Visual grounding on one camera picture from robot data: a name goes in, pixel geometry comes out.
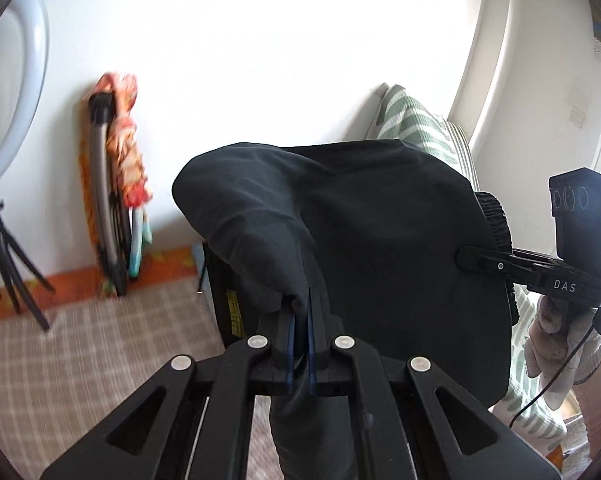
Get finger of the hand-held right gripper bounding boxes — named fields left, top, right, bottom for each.
left=455, top=245, right=515, bottom=275

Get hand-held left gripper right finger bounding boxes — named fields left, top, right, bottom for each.
left=307, top=286, right=564, bottom=480

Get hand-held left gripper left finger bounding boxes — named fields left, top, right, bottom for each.
left=40, top=305, right=298, bottom=480

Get dark grey pants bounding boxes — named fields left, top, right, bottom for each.
left=172, top=140, right=520, bottom=480

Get person's right hand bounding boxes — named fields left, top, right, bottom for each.
left=525, top=292, right=601, bottom=411

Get black garment with yellow print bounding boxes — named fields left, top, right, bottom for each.
left=203, top=244, right=247, bottom=347

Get white cushion with green pattern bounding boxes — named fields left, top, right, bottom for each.
left=365, top=84, right=589, bottom=457

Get beige plaid blanket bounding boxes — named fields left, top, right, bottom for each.
left=0, top=277, right=281, bottom=480

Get orange bedsheet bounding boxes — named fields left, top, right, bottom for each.
left=0, top=246, right=204, bottom=324

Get folded chair with orange cloth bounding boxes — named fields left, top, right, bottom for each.
left=78, top=72, right=154, bottom=279

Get black tripod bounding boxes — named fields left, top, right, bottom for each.
left=0, top=200, right=57, bottom=332

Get thin black cable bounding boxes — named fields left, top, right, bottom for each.
left=509, top=310, right=601, bottom=430

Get white ring light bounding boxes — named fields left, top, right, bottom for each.
left=0, top=0, right=50, bottom=202

